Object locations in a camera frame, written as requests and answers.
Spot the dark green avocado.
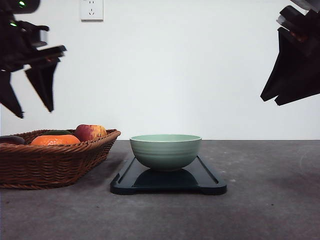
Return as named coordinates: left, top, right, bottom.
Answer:
left=43, top=130, right=72, bottom=136

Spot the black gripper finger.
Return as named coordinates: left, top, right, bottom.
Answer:
left=0, top=70, right=24, bottom=118
left=260, top=27, right=320, bottom=101
left=25, top=60, right=60, bottom=112
left=275, top=85, right=320, bottom=106

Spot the white wall socket left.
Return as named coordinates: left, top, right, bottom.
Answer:
left=80, top=0, right=104, bottom=24

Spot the orange tangerine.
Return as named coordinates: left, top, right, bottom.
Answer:
left=31, top=135, right=81, bottom=146

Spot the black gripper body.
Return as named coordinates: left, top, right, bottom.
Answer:
left=0, top=20, right=67, bottom=73
left=277, top=5, right=320, bottom=46

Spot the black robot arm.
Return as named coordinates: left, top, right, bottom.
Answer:
left=0, top=0, right=66, bottom=119

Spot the dark blue rectangular tray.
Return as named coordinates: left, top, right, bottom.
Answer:
left=110, top=156, right=227, bottom=195

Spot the light green ceramic bowl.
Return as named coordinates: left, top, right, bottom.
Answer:
left=129, top=134, right=203, bottom=172

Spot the brown wicker basket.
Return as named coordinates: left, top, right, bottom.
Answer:
left=0, top=124, right=121, bottom=190

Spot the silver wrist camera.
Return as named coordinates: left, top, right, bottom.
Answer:
left=291, top=0, right=320, bottom=12
left=35, top=25, right=50, bottom=48

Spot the red yellow apple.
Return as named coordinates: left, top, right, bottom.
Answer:
left=75, top=124, right=107, bottom=142

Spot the dark purple fruit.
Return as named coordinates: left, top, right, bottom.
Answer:
left=0, top=135, right=25, bottom=145

